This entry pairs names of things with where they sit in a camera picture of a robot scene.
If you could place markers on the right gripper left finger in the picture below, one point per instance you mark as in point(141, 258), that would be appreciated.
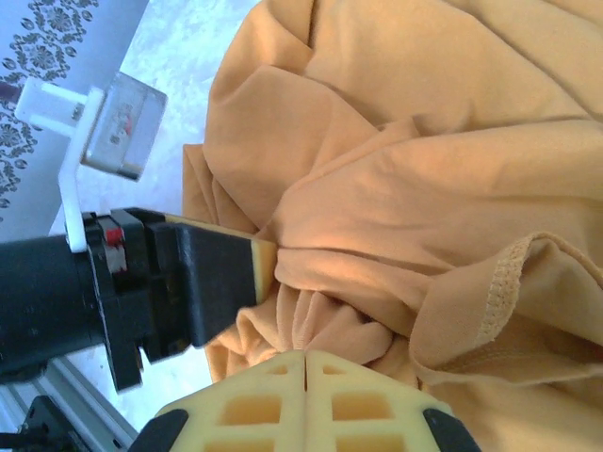
point(264, 428)

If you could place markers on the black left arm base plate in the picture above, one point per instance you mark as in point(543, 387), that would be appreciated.
point(44, 424)

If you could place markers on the orange t-shirt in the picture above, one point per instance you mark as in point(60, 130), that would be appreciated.
point(424, 165)

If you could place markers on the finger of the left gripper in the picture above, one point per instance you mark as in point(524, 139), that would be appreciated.
point(216, 273)
point(207, 226)

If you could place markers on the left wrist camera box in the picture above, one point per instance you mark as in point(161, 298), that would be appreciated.
point(122, 127)

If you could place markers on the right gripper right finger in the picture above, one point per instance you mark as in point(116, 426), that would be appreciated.
point(348, 428)

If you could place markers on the white left camera bracket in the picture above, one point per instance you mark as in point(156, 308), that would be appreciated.
point(42, 106)

